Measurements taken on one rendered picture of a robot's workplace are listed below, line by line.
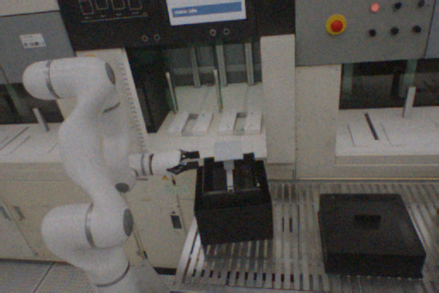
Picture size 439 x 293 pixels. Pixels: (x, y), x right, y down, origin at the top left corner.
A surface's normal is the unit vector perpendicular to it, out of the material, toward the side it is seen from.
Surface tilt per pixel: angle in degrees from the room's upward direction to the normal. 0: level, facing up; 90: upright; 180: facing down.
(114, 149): 48
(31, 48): 90
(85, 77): 61
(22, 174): 90
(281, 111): 90
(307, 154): 90
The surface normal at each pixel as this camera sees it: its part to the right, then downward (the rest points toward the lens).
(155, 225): -0.15, 0.54
